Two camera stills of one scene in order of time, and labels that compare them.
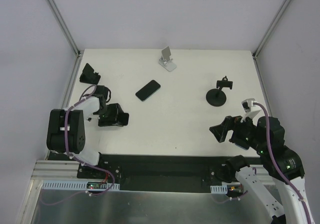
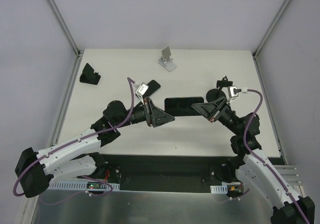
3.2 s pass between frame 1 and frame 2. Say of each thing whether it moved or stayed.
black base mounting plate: stayed
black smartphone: moved
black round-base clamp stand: stayed
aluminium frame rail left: stayed
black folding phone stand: stayed
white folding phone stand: stayed
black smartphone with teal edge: stayed
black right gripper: moved
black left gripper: moved
